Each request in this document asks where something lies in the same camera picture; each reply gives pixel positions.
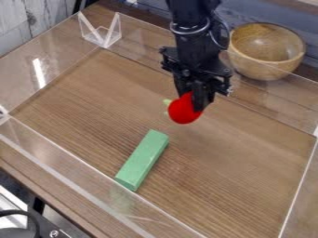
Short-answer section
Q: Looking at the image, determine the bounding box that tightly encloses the wooden bowl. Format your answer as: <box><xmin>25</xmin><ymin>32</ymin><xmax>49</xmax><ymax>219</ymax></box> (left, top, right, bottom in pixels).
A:
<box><xmin>227</xmin><ymin>22</ymin><xmax>307</xmax><ymax>82</ymax></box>

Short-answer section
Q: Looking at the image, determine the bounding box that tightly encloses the red plush strawberry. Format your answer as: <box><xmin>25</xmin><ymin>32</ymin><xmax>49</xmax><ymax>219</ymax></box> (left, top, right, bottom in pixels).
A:
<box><xmin>163</xmin><ymin>92</ymin><xmax>203</xmax><ymax>125</ymax></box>

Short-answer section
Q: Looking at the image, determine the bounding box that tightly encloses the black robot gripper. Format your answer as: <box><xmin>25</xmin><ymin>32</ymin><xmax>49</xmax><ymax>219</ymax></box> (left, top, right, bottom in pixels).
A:
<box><xmin>159</xmin><ymin>29</ymin><xmax>232</xmax><ymax>112</ymax></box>

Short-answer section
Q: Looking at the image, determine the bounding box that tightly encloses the black device with knob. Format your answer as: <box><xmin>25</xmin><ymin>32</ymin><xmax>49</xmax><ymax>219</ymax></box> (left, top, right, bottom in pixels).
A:
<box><xmin>28</xmin><ymin>209</ymin><xmax>72</xmax><ymax>238</ymax></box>

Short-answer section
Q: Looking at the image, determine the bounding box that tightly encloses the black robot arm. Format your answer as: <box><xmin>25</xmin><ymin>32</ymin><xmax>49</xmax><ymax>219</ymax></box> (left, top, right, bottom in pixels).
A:
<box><xmin>159</xmin><ymin>0</ymin><xmax>232</xmax><ymax>112</ymax></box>

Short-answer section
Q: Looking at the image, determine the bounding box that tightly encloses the black cable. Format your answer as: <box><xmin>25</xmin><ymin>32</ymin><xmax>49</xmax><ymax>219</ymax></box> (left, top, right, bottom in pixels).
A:
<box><xmin>0</xmin><ymin>210</ymin><xmax>44</xmax><ymax>238</ymax></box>

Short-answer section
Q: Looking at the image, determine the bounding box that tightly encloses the green rectangular block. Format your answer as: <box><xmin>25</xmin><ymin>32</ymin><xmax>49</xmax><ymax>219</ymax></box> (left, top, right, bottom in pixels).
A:
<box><xmin>115</xmin><ymin>130</ymin><xmax>168</xmax><ymax>192</ymax></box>

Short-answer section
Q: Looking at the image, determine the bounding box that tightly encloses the clear acrylic tray wall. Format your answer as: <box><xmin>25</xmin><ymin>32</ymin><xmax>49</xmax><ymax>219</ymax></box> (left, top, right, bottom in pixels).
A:
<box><xmin>0</xmin><ymin>16</ymin><xmax>317</xmax><ymax>238</ymax></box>

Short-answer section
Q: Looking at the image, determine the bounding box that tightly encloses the clear acrylic corner bracket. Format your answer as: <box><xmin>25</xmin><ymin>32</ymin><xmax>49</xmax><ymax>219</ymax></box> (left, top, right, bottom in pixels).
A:
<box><xmin>77</xmin><ymin>12</ymin><xmax>122</xmax><ymax>48</ymax></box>

